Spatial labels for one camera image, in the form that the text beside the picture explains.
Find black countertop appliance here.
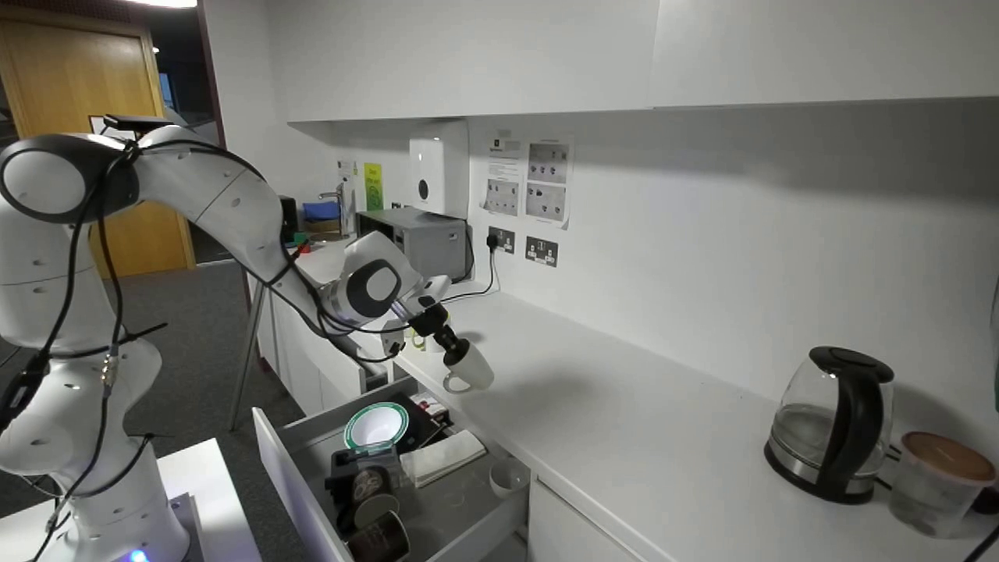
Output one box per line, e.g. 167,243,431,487
278,195,304,245

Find white paper towel dispenser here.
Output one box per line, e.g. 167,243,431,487
406,136,451,214

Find black mug with script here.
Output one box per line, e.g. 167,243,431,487
348,506,417,562

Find silver microwave oven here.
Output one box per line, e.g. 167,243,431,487
354,205,474,287

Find green rimmed white plate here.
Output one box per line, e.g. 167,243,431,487
339,398,415,458

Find double wall socket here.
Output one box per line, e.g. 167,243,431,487
485,224,517,259
520,235,563,271

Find white kitchen counter unit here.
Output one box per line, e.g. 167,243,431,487
238,232,999,562

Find white robot stand table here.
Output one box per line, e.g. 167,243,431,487
0,433,261,562

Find black microwave power cable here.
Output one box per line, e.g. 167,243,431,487
439,238,507,309

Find white wall cabinets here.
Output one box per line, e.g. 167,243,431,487
200,0,999,125

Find black camera on mount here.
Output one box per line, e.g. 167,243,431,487
91,108,177,136

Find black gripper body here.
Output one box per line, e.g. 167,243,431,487
404,292,455,344

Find glass electric kettle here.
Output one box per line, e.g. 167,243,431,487
763,344,900,508

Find tall white instruction notice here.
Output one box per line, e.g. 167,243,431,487
482,127,524,217

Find yellow green notice sheet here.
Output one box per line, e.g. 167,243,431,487
359,159,388,214

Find white paper pouch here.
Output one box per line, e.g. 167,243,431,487
406,432,489,489

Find white tub brown lid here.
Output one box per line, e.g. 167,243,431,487
888,429,999,542

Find wooden door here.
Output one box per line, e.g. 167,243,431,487
0,10,200,280

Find blue box stack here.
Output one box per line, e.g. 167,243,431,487
297,195,348,243

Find small white mug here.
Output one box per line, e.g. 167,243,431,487
485,451,531,499

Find plain white mug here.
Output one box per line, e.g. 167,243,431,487
439,340,497,397

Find small picture notice sheet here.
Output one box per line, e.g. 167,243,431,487
524,139,570,187
520,181,570,224

